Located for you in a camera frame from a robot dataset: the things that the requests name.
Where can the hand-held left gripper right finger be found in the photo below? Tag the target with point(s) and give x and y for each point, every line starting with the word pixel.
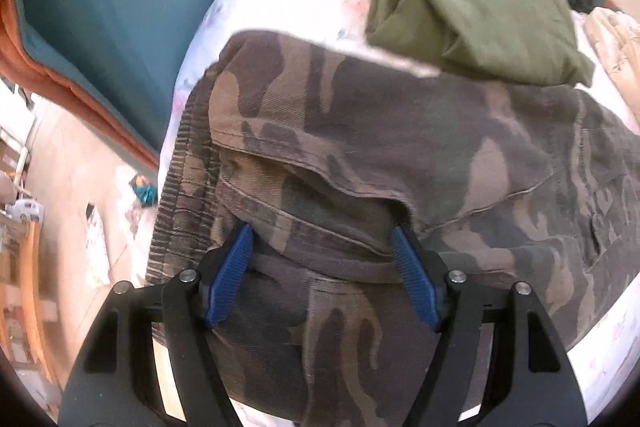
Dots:
pixel 412 272

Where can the cream fluffy blanket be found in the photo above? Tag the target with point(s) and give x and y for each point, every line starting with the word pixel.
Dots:
pixel 617 52

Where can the wooden furniture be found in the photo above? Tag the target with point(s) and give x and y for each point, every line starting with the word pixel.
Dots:
pixel 30 282

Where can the white paper sheet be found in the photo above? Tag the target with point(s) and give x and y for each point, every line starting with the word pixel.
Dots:
pixel 96 247

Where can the teal blanket with orange edge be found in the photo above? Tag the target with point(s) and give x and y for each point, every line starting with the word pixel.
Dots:
pixel 125 32

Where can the small teal toy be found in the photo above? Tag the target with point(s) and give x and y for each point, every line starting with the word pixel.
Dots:
pixel 142 192

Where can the folded olive green garment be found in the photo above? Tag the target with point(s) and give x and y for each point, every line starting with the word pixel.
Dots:
pixel 475 7

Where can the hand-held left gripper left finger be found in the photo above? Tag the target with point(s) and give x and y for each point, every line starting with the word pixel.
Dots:
pixel 231 274

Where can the camouflage pants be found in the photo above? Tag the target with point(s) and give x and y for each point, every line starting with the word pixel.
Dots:
pixel 400 132

